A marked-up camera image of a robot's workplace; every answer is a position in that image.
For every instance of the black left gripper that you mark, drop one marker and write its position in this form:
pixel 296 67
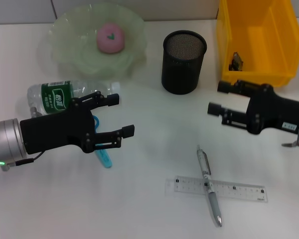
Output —
pixel 54 132

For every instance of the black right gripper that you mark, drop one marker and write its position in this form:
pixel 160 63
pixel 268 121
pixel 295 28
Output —
pixel 276 112

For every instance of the pink toy peach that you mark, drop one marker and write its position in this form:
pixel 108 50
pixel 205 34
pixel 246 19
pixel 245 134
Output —
pixel 110 37

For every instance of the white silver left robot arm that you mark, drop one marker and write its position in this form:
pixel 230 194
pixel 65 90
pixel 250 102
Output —
pixel 5 142

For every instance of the blue teal scissors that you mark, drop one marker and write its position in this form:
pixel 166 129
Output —
pixel 104 159

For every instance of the black mesh pen holder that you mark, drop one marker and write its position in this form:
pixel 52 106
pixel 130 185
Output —
pixel 182 64

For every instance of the clear green-label water bottle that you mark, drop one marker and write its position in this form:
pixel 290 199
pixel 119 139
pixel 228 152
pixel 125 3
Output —
pixel 54 95

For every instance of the green glass fruit plate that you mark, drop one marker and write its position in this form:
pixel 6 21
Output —
pixel 72 44

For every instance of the clear plastic ruler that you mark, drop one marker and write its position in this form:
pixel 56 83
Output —
pixel 239 191

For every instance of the silver grey pen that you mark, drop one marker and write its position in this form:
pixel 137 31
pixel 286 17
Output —
pixel 213 201

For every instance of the yellow plastic bin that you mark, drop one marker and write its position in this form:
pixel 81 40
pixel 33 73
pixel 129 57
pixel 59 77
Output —
pixel 264 32

